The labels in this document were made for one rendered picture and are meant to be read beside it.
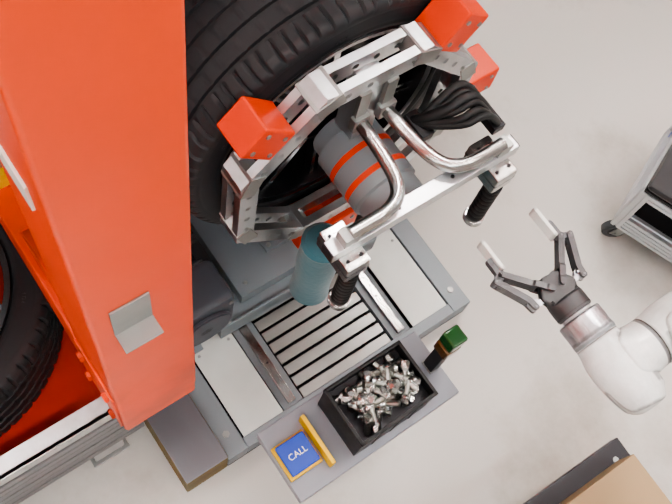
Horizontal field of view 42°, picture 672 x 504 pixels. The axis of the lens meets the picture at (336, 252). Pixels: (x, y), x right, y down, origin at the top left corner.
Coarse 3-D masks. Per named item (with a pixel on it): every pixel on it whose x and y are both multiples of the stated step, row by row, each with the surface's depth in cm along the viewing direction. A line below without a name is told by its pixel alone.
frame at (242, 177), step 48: (384, 48) 147; (432, 48) 148; (288, 96) 143; (336, 96) 141; (432, 96) 180; (288, 144) 145; (240, 192) 150; (336, 192) 193; (240, 240) 168; (288, 240) 186
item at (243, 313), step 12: (192, 240) 230; (372, 240) 238; (192, 252) 231; (204, 252) 231; (288, 276) 232; (276, 288) 230; (288, 288) 228; (252, 300) 228; (264, 300) 228; (276, 300) 229; (240, 312) 226; (252, 312) 225; (264, 312) 232; (228, 324) 222; (240, 324) 228
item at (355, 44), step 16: (384, 32) 152; (352, 48) 193; (320, 64) 148; (400, 80) 182; (416, 80) 182; (400, 96) 187; (336, 112) 177; (400, 112) 189; (320, 128) 177; (384, 128) 191; (304, 144) 195; (256, 160) 169; (288, 160) 179; (304, 160) 193; (272, 176) 181; (288, 176) 190; (304, 176) 191; (320, 176) 192; (272, 192) 185; (288, 192) 188
